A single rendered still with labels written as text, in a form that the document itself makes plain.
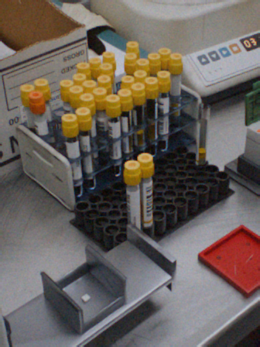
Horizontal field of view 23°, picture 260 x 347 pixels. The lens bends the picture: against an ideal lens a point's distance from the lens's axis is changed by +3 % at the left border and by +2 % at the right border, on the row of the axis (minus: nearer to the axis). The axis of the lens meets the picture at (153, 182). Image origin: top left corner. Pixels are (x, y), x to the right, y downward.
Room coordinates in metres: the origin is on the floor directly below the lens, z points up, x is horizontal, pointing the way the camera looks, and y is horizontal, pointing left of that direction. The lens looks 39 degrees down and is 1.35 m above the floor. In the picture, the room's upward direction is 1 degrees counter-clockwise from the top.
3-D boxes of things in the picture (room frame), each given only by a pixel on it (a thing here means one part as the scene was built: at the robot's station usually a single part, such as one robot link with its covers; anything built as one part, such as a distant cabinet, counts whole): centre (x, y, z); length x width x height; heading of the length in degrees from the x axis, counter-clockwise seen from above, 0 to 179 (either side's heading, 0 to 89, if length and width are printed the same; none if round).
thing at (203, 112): (0.59, -0.06, 0.93); 0.01 x 0.01 x 0.10; 42
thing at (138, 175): (0.54, 0.00, 0.93); 0.17 x 0.09 x 0.11; 132
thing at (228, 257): (0.45, -0.09, 0.88); 0.07 x 0.07 x 0.01; 41
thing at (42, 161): (0.63, 0.05, 0.91); 0.20 x 0.10 x 0.07; 131
